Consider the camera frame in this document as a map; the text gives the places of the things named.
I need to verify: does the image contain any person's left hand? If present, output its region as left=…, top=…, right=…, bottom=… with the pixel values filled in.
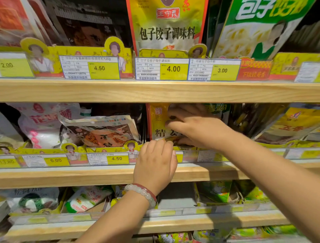
left=133, top=139, right=178, bottom=195

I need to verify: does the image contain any person's right hand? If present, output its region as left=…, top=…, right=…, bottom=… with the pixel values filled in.
left=165, top=104, right=234, bottom=151

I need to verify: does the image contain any person's left forearm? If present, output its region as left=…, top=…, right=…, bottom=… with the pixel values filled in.
left=76, top=188, right=157, bottom=243

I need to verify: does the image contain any person's right forearm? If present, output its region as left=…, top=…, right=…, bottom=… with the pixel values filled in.
left=221, top=125, right=320, bottom=242

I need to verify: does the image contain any clear packet with orange print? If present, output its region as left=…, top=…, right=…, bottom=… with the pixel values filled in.
left=58, top=115, right=141, bottom=148

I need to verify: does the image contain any small yellow packet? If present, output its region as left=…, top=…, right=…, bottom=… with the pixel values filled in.
left=110, top=184, right=127, bottom=207

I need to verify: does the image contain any yellow white price tag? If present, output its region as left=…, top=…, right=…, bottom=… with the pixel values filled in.
left=294, top=62, right=320, bottom=83
left=187, top=58, right=241, bottom=82
left=59, top=55, right=121, bottom=80
left=0, top=52, right=34, bottom=78
left=135, top=57, right=190, bottom=81

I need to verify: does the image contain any row of price labels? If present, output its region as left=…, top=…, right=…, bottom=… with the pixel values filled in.
left=9, top=202, right=278, bottom=225
left=0, top=148, right=320, bottom=169

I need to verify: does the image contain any wooden shelf board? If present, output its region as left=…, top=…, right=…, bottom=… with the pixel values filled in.
left=4, top=210, right=291, bottom=242
left=0, top=160, right=320, bottom=190
left=0, top=78, right=320, bottom=103

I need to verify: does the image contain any yellow cardboard shelf fence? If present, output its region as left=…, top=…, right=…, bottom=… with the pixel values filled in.
left=254, top=140, right=320, bottom=151
left=269, top=52, right=320, bottom=81
left=20, top=36, right=134, bottom=79
left=138, top=44, right=208, bottom=59
left=0, top=140, right=143, bottom=166

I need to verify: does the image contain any dark clear spice packet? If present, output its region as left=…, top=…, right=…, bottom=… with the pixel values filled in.
left=228, top=103, right=289, bottom=139

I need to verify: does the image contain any white green red packet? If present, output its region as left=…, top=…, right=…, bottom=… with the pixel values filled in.
left=64, top=185, right=114, bottom=214

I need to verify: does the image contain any yellow green chicken-print packet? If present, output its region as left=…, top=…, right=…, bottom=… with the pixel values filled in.
left=262, top=224, right=302, bottom=236
left=192, top=228, right=233, bottom=243
left=157, top=232, right=193, bottom=243
left=229, top=227, right=266, bottom=239

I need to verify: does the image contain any red orange promotion tag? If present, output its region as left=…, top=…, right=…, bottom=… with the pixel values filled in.
left=237, top=57, right=273, bottom=81

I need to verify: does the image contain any large yellow red-edged seasoning packet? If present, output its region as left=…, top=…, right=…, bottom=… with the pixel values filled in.
left=126, top=0, right=209, bottom=55

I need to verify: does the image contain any yellow brown spice packet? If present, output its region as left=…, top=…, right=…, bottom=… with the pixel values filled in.
left=253, top=107, right=320, bottom=146

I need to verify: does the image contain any white pink sugar packet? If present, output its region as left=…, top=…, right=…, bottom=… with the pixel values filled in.
left=7, top=103, right=81, bottom=150

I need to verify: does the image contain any green white seasoning packet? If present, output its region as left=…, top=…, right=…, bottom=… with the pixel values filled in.
left=211, top=0, right=317, bottom=61

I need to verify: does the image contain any white green printed packet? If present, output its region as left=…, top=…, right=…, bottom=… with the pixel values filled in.
left=0, top=187, right=60, bottom=215

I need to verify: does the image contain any dark brown food packet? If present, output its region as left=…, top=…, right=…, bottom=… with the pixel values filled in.
left=42, top=0, right=133, bottom=48

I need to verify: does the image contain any red orange snack packet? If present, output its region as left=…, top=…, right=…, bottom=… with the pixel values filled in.
left=0, top=0, right=54, bottom=47

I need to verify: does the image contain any white bead bracelet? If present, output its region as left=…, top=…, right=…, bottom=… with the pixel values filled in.
left=124, top=184, right=156, bottom=208

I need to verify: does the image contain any red string bracelet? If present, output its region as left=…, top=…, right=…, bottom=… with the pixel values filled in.
left=132, top=183, right=157, bottom=203

